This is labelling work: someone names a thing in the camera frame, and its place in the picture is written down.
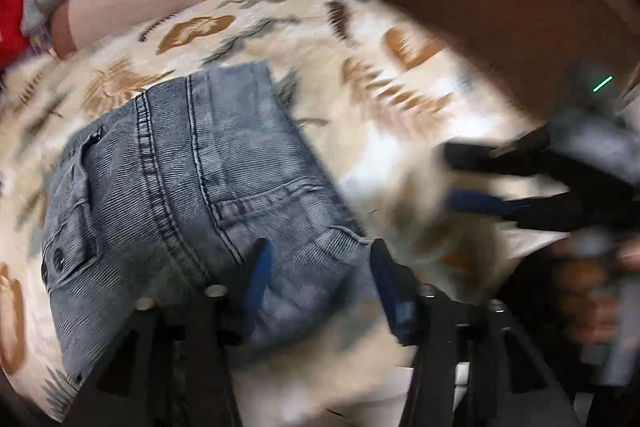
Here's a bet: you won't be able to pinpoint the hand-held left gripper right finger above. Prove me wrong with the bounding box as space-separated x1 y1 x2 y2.
370 238 586 427

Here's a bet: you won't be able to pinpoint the brown cardboard box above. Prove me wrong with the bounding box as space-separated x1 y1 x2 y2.
345 0 640 128

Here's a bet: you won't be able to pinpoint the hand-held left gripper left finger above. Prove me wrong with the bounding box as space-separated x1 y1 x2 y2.
75 237 273 427

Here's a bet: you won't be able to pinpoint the blue denim pants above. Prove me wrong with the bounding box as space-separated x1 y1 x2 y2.
42 61 401 383

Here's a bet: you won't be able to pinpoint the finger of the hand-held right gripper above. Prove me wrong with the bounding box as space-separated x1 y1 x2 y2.
444 127 556 172
446 189 586 232

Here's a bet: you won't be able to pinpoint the leaf print blanket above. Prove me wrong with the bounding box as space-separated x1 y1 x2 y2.
0 0 571 423

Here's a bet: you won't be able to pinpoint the colourful plastic packet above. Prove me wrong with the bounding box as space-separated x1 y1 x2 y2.
30 32 57 58

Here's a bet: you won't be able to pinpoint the red paper bag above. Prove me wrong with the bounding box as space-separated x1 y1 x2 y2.
0 0 43 68

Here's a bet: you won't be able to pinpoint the person's right hand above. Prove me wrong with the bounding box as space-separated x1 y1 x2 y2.
552 242 640 350

